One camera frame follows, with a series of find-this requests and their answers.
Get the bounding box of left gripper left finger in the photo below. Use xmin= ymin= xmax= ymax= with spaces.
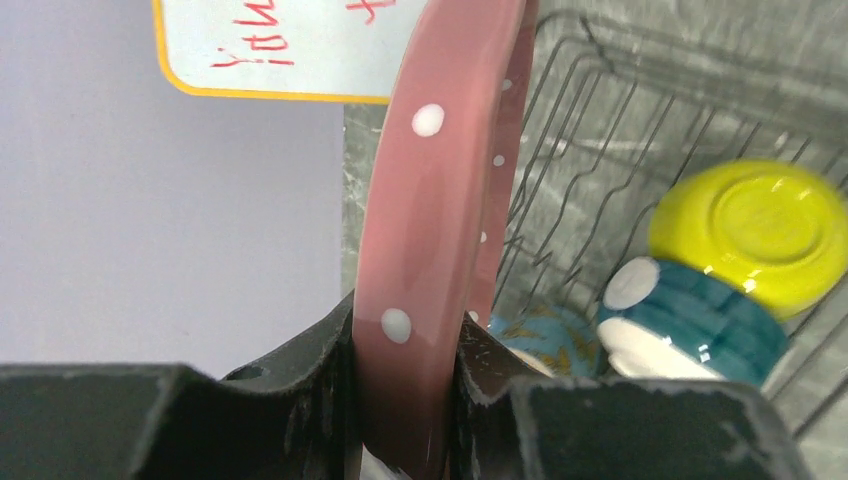
xmin=1 ymin=297 xmax=361 ymax=479

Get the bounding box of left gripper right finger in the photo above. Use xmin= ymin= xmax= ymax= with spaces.
xmin=451 ymin=321 xmax=810 ymax=479

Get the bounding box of teal white dotted bowl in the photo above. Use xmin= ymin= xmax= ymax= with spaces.
xmin=597 ymin=256 xmax=789 ymax=388

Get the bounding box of pink polka dot plate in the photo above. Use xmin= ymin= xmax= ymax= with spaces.
xmin=352 ymin=1 xmax=538 ymax=479

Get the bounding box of blue butterfly mug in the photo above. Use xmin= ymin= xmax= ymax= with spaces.
xmin=488 ymin=304 xmax=601 ymax=377

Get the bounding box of yellow-green bowl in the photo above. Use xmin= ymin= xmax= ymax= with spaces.
xmin=648 ymin=158 xmax=847 ymax=320

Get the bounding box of grey wire dish rack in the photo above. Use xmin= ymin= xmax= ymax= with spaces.
xmin=492 ymin=9 xmax=847 ymax=449

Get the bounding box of whiteboard with yellow frame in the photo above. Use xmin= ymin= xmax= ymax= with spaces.
xmin=152 ymin=0 xmax=425 ymax=104

